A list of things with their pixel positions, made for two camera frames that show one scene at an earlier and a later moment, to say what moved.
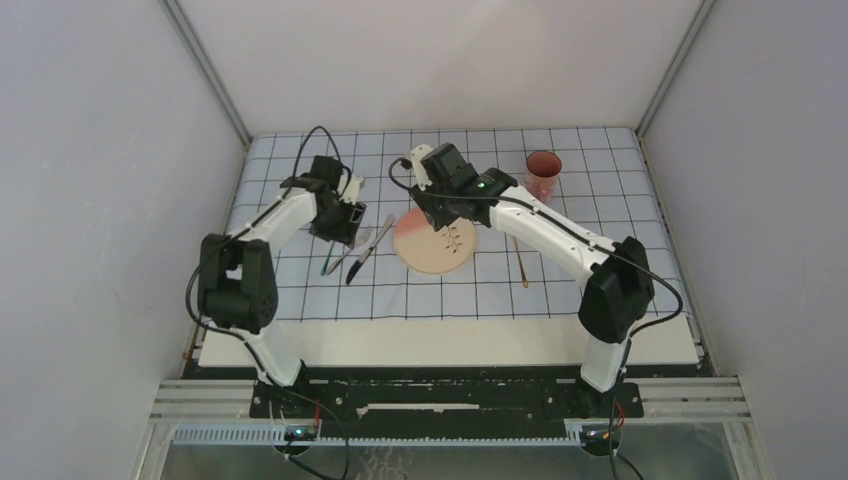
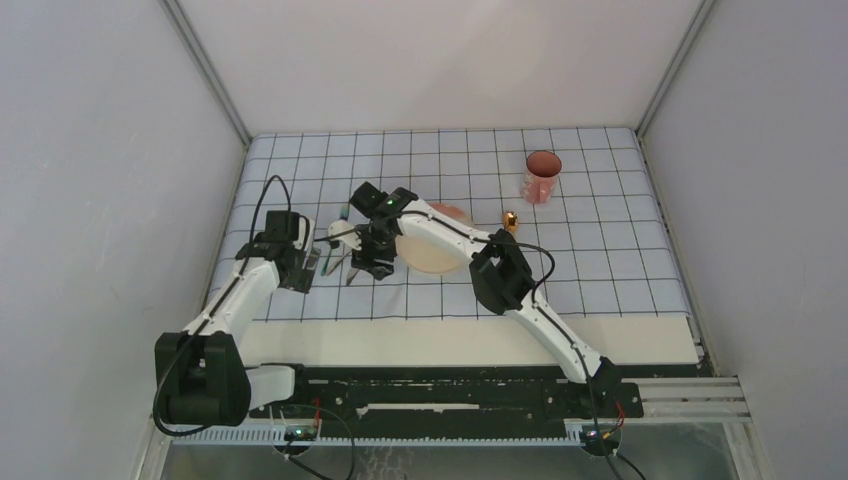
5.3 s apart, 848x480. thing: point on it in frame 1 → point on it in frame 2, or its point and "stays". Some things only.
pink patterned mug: x=543 y=174 stays
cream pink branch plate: x=445 y=251 stays
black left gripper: x=345 y=234 → x=300 y=280
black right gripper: x=422 y=197 → x=365 y=256
